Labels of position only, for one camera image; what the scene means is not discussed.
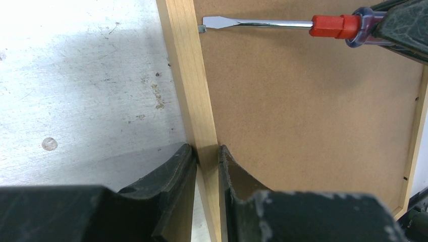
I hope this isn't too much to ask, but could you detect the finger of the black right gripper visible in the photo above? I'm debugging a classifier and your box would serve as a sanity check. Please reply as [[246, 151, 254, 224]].
[[370, 0, 427, 65]]

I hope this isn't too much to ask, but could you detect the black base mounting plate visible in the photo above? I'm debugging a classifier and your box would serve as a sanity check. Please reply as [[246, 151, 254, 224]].
[[398, 189, 428, 242]]

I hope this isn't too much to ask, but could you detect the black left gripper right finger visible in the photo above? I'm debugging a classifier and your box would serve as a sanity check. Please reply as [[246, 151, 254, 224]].
[[218, 145, 406, 241]]

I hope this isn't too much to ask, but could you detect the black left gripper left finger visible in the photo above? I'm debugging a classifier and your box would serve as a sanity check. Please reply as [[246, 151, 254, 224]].
[[1, 144, 197, 241]]

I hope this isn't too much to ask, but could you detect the wooden picture frame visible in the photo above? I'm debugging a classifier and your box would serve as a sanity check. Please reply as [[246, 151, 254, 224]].
[[157, 1, 427, 241]]

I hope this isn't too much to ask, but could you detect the blue red screwdriver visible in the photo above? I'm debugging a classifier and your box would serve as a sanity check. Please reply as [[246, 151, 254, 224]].
[[198, 7, 393, 48]]

